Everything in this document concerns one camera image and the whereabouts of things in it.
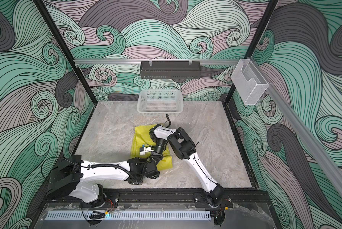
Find yellow-green long pants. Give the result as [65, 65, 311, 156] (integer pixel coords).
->
[131, 125, 173, 171]

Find white slotted cable duct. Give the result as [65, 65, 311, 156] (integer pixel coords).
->
[44, 210, 212, 221]

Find back aluminium rail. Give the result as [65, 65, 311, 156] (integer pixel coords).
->
[73, 58, 240, 66]

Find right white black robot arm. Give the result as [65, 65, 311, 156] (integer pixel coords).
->
[149, 124, 224, 208]

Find aluminium rail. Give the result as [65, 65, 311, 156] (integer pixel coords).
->
[73, 58, 240, 66]
[248, 58, 342, 198]

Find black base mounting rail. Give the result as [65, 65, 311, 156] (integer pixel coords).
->
[40, 188, 272, 209]

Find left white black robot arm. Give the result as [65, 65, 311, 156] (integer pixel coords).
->
[46, 155, 163, 207]

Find right aluminium rail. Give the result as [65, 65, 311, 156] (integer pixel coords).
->
[248, 58, 342, 198]

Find black perforated wall tray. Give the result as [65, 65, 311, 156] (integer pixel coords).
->
[140, 61, 202, 80]

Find clear acrylic wall holder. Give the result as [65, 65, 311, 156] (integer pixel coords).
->
[231, 59, 269, 106]

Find white plastic mesh basket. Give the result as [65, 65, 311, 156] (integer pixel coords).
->
[137, 89, 183, 117]

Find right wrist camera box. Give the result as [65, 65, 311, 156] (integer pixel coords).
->
[139, 144, 154, 156]

